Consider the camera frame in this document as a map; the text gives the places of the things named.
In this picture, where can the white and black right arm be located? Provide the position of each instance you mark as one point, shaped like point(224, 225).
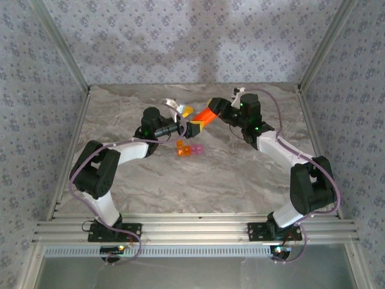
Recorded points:
point(312, 186)

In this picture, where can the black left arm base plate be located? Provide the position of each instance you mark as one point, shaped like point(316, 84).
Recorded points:
point(132, 231)

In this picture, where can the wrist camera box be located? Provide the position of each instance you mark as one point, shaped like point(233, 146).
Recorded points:
point(174, 105)
point(237, 96)

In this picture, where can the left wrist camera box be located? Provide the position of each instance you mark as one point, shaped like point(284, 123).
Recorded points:
point(174, 105)

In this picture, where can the aluminium table side rail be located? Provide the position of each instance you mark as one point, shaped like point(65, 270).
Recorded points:
point(81, 114)
point(307, 114)

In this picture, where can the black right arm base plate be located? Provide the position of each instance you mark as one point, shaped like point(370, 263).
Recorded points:
point(255, 231)

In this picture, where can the orange and pink pill organizer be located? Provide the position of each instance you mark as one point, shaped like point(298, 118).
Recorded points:
point(195, 150)

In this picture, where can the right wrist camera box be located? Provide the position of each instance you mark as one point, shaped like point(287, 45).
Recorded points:
point(237, 96)

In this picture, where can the orange pill bottle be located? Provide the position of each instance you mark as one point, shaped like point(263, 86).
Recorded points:
point(206, 114)

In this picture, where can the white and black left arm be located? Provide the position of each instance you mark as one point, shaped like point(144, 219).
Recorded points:
point(96, 177)

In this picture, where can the small circuit board with LED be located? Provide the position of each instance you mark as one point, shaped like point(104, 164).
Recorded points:
point(112, 249)
point(281, 249)

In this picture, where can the aluminium frame post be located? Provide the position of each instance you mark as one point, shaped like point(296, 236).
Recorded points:
point(60, 45)
point(328, 45)

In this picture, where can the aluminium mounting rail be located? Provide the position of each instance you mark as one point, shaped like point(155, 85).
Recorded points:
point(192, 228)

